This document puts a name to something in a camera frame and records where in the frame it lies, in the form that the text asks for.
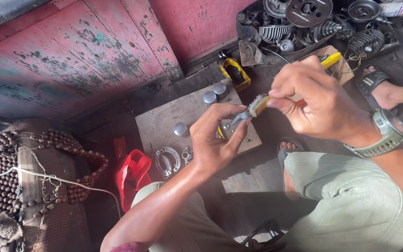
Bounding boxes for person's left hand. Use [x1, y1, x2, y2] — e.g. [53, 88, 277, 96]
[189, 103, 253, 176]

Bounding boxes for person's right hand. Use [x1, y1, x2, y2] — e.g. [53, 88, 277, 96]
[266, 55, 381, 148]

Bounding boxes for small grey metal part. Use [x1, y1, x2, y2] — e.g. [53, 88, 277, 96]
[229, 110, 251, 127]

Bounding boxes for yellow handled wire brush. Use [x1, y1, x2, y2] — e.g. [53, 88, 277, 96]
[249, 52, 342, 118]

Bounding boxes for small metal gasket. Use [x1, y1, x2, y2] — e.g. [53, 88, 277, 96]
[181, 148, 194, 166]

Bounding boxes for silver metal cylinder cap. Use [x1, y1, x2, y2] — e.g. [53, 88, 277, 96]
[212, 82, 227, 101]
[173, 122, 189, 138]
[202, 91, 218, 108]

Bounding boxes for pair of metal brake shoes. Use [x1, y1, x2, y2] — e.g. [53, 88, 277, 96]
[154, 146, 182, 179]

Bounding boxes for brown cardboard box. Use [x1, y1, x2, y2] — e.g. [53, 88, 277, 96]
[292, 44, 355, 87]

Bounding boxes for black sandal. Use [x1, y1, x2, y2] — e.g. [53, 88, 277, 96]
[355, 64, 399, 115]

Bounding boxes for wooden work board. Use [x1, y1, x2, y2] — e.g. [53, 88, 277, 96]
[135, 79, 262, 175]

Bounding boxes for grey-green wrist watch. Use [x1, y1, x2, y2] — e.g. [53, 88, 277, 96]
[343, 108, 403, 159]

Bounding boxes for person's right foot in sandal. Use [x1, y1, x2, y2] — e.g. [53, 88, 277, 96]
[276, 137, 306, 201]

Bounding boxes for yellow plastic container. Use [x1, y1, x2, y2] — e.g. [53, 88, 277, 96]
[220, 58, 252, 92]

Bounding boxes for person's left leg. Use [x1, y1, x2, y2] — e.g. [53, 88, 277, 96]
[130, 181, 248, 252]

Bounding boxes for person's leg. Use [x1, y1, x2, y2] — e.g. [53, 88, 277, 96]
[130, 181, 248, 252]
[279, 151, 403, 252]

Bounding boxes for heap of engine parts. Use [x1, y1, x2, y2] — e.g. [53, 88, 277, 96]
[236, 0, 403, 68]

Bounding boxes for red plastic bag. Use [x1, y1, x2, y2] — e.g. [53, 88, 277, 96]
[114, 137, 153, 213]

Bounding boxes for person's right leg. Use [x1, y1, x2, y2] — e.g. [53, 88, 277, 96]
[279, 151, 403, 252]

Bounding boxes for black metal tool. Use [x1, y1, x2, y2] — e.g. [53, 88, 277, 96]
[240, 218, 287, 252]

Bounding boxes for brown dirty rag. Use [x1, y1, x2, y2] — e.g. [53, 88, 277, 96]
[0, 211, 26, 252]

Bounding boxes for white cable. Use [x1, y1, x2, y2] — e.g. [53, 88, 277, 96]
[0, 166, 122, 218]

